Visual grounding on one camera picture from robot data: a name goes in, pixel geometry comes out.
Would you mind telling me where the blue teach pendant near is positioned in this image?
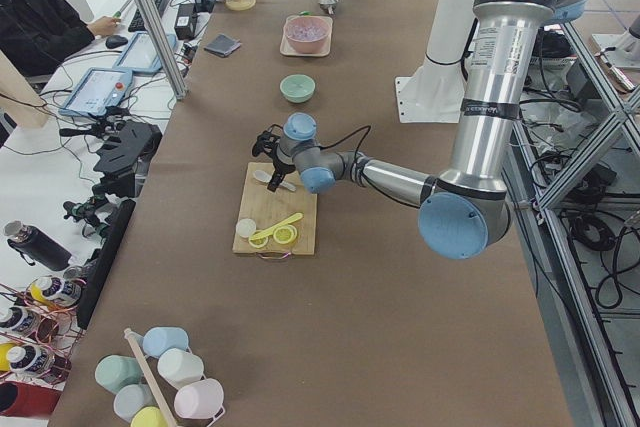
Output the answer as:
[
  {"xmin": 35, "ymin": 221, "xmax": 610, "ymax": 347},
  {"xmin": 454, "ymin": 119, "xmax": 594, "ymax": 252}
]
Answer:
[{"xmin": 58, "ymin": 68, "xmax": 133, "ymax": 117}]

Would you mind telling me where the light blue cup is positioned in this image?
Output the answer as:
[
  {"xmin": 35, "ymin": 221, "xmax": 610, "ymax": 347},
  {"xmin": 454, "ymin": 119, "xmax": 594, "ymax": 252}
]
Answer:
[{"xmin": 142, "ymin": 326, "xmax": 189, "ymax": 358}]

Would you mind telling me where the pile of clear ice cubes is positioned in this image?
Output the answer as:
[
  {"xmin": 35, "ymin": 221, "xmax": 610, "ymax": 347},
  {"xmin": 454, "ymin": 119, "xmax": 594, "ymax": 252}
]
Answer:
[{"xmin": 284, "ymin": 16, "xmax": 329, "ymax": 42}]

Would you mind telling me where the grey folded cloth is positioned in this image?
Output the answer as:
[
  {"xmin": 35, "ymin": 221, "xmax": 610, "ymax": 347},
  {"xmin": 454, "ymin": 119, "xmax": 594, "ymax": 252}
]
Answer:
[{"xmin": 204, "ymin": 34, "xmax": 242, "ymax": 58}]

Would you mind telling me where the lower lemon slice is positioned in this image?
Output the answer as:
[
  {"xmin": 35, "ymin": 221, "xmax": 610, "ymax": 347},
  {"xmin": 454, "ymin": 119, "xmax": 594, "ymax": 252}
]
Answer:
[{"xmin": 248, "ymin": 237, "xmax": 269, "ymax": 249}]

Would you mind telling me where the lemon slice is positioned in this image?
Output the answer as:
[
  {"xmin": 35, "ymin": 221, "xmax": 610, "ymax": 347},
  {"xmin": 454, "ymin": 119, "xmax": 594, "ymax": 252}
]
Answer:
[
  {"xmin": 248, "ymin": 237, "xmax": 269, "ymax": 249},
  {"xmin": 272, "ymin": 224, "xmax": 298, "ymax": 245}
]

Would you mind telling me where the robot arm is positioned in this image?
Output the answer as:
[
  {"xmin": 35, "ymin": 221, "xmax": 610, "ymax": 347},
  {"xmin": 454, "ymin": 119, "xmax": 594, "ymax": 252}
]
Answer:
[{"xmin": 265, "ymin": 0, "xmax": 586, "ymax": 259}]

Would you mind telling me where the grey blue cup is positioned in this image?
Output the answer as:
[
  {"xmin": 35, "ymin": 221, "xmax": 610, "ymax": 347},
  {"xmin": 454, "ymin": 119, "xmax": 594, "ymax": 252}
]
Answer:
[{"xmin": 113, "ymin": 384, "xmax": 156, "ymax": 422}]

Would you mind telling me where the person in black jacket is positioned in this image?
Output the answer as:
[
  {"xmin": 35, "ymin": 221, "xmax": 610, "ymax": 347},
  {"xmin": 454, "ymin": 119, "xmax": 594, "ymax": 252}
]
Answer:
[{"xmin": 1, "ymin": 0, "xmax": 120, "ymax": 77}]

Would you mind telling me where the white ceramic spoon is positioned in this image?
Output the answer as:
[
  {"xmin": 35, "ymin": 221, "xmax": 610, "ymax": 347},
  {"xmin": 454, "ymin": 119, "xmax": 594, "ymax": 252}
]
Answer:
[{"xmin": 253, "ymin": 170, "xmax": 297, "ymax": 192}]

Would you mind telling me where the bamboo cutting board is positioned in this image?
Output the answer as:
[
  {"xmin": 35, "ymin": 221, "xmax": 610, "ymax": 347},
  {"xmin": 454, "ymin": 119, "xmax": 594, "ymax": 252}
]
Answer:
[{"xmin": 232, "ymin": 162, "xmax": 317, "ymax": 256}]

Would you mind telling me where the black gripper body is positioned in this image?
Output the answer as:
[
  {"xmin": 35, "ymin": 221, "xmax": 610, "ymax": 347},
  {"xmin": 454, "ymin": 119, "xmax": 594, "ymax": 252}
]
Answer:
[{"xmin": 271, "ymin": 149, "xmax": 294, "ymax": 178}]

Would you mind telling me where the copper wire basket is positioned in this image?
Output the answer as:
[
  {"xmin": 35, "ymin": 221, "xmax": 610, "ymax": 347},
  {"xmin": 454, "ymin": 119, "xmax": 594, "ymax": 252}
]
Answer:
[{"xmin": 1, "ymin": 284, "xmax": 84, "ymax": 387}]

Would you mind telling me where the blue teach pendant far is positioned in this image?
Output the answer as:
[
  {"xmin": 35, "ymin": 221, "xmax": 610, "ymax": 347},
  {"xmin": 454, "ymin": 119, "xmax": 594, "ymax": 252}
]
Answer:
[{"xmin": 113, "ymin": 31, "xmax": 161, "ymax": 75}]

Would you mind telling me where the yellow cup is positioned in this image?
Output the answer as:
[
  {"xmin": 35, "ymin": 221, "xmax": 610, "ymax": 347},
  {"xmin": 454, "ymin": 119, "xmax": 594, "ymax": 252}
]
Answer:
[{"xmin": 130, "ymin": 406, "xmax": 168, "ymax": 427}]

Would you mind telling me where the wooden cup rack pole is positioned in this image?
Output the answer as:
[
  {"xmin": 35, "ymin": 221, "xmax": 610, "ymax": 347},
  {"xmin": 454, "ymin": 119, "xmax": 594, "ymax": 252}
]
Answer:
[{"xmin": 124, "ymin": 327, "xmax": 178, "ymax": 427}]

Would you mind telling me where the black computer mouse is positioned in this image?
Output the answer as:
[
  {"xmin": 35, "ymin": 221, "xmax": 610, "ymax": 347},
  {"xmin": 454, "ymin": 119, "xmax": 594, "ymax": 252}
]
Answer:
[{"xmin": 105, "ymin": 35, "xmax": 129, "ymax": 49}]

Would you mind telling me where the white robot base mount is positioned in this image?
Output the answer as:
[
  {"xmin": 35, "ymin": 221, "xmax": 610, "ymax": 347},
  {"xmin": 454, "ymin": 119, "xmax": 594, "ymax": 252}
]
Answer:
[{"xmin": 395, "ymin": 0, "xmax": 475, "ymax": 123}]

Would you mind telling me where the blue teach pendant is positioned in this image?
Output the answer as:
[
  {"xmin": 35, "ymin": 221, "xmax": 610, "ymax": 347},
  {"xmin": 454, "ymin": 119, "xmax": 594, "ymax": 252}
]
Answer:
[
  {"xmin": 58, "ymin": 68, "xmax": 133, "ymax": 117},
  {"xmin": 113, "ymin": 31, "xmax": 161, "ymax": 75}
]

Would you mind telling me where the yellow sauce bottle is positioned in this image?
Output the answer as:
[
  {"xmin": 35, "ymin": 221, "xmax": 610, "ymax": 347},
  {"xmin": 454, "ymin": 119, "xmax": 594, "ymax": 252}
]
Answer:
[{"xmin": 31, "ymin": 276, "xmax": 82, "ymax": 308}]

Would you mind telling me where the upper lemon slice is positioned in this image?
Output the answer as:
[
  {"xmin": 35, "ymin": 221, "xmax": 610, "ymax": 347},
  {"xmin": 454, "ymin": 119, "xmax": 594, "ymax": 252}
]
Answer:
[{"xmin": 272, "ymin": 224, "xmax": 298, "ymax": 245}]

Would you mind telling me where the white cup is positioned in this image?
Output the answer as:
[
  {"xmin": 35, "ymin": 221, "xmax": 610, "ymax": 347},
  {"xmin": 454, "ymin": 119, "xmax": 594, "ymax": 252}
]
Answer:
[{"xmin": 157, "ymin": 348, "xmax": 204, "ymax": 389}]

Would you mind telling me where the black keyboard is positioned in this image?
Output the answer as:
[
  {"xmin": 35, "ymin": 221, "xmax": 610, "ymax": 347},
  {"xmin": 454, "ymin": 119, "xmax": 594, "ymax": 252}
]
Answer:
[{"xmin": 127, "ymin": 0, "xmax": 173, "ymax": 33}]

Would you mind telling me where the aluminium frame post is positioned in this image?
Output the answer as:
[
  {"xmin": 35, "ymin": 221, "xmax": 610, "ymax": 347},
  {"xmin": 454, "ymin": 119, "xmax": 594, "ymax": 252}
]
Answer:
[{"xmin": 134, "ymin": 0, "xmax": 187, "ymax": 101}]

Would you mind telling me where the mint green cup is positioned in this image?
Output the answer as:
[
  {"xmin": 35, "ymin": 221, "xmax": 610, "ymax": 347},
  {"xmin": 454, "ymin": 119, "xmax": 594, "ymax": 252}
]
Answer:
[{"xmin": 94, "ymin": 355, "xmax": 143, "ymax": 394}]

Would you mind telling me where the mint green bowl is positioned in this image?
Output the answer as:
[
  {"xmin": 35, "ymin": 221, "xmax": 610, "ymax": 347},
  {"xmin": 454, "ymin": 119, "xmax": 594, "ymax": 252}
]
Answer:
[{"xmin": 279, "ymin": 74, "xmax": 316, "ymax": 104}]

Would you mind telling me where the black thermos bottle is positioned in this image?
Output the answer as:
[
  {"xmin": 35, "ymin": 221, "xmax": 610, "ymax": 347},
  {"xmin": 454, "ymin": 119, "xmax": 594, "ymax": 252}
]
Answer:
[{"xmin": 3, "ymin": 220, "xmax": 72, "ymax": 272}]

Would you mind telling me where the pink cup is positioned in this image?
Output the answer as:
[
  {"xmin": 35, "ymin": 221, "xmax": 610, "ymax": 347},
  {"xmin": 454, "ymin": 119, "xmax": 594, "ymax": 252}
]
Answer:
[{"xmin": 174, "ymin": 378, "xmax": 225, "ymax": 419}]

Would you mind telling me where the pink bowl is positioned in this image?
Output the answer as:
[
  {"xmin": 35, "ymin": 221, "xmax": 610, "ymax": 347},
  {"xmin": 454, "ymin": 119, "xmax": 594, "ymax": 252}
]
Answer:
[{"xmin": 283, "ymin": 16, "xmax": 331, "ymax": 54}]

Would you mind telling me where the black camera tripod mount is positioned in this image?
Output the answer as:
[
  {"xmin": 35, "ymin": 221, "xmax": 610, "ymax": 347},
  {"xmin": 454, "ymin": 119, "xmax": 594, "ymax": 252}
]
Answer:
[{"xmin": 59, "ymin": 120, "xmax": 162, "ymax": 198}]

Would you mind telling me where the steel ice scoop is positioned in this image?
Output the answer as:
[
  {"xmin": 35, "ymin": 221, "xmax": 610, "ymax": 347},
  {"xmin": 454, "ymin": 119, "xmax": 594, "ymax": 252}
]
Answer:
[{"xmin": 318, "ymin": 0, "xmax": 340, "ymax": 16}]

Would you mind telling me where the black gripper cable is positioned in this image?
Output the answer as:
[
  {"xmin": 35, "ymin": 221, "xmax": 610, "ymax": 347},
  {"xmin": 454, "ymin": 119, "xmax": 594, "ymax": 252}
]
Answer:
[{"xmin": 315, "ymin": 124, "xmax": 373, "ymax": 168}]

